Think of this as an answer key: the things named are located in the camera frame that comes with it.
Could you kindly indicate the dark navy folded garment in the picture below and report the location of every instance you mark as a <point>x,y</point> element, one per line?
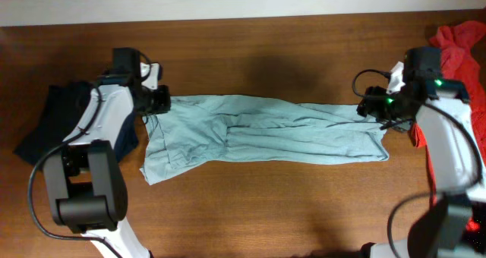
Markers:
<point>61,114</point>

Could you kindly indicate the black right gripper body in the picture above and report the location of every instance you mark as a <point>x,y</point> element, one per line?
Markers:
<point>385,108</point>

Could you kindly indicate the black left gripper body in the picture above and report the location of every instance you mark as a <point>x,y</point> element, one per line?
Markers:
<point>158,101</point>

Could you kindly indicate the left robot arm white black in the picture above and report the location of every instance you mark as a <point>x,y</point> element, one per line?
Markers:
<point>85,186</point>

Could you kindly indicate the light blue t-shirt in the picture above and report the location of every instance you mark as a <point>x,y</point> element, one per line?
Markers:
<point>237,128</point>

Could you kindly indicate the red t-shirt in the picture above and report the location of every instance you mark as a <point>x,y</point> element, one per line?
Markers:
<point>457,63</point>

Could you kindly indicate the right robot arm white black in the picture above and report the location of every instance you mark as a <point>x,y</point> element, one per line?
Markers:
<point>417,93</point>

